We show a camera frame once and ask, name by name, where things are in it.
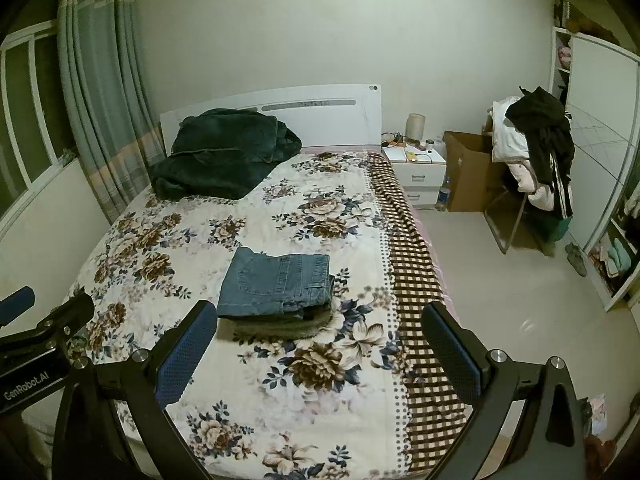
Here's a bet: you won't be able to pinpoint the white jacket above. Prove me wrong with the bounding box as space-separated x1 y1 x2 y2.
489 101 542 165

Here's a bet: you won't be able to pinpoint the brown cardboard box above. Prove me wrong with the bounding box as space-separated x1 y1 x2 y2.
442 130 507 213

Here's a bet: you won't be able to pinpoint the white wardrobe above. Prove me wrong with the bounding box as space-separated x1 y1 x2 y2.
547 0 640 314

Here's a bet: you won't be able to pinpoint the metal folding chair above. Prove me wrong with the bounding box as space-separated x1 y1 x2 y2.
482 180 557 257

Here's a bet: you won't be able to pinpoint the white bed headboard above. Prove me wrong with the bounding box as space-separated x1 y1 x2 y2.
159 83 384 161

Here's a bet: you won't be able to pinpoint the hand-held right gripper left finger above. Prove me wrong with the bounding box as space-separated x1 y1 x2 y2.
52 300 219 480

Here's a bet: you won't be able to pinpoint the pink garment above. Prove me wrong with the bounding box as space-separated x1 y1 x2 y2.
509 156 559 212

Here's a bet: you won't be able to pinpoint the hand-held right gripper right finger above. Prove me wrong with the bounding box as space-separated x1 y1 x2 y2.
421 302 589 480

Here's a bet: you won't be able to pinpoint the dark green blanket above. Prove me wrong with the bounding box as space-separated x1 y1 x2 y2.
149 108 304 201

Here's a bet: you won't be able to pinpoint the pink patterned cloth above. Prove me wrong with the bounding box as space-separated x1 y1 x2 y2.
581 394 609 437

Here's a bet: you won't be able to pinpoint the brown checkered bed sheet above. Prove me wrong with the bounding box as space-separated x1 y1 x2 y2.
367 151 482 475

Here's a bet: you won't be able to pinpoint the green cloth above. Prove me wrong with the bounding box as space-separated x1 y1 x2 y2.
551 214 572 244

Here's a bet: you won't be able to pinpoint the olive folded garment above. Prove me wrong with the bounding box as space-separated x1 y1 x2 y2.
220 304 335 342

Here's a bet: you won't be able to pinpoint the grey green curtain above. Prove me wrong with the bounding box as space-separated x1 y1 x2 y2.
56 0 167 227

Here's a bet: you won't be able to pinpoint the blue denim pants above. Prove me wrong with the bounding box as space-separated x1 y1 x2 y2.
216 246 336 321

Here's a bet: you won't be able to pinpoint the floral printed bed sheet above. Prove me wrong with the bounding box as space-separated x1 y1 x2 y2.
67 150 473 480

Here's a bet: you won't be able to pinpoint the white nightstand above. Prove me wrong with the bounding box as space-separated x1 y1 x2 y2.
381 145 448 207

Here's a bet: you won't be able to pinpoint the grey shoe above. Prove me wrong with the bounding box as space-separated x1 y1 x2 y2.
564 242 589 278

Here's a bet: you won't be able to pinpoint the teal folded cloth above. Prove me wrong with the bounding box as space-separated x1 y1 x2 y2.
606 238 634 272

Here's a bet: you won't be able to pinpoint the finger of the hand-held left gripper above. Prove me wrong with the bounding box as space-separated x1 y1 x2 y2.
0 286 36 327
0 292 96 348

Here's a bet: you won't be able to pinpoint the white framed window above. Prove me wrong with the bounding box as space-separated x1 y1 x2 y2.
0 19 77 223

